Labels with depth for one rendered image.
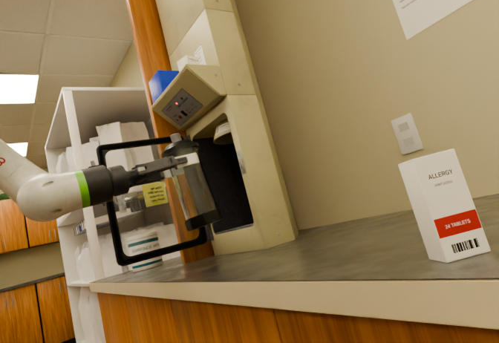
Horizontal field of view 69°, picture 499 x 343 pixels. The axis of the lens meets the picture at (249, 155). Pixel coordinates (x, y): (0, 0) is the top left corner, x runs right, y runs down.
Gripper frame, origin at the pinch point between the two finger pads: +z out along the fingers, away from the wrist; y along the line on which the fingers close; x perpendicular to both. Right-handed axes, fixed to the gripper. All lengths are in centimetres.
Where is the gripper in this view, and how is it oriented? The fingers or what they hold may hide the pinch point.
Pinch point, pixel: (183, 165)
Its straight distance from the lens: 103.1
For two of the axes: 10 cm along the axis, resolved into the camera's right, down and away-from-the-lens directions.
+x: 3.4, 9.3, -1.7
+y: -4.7, 3.2, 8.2
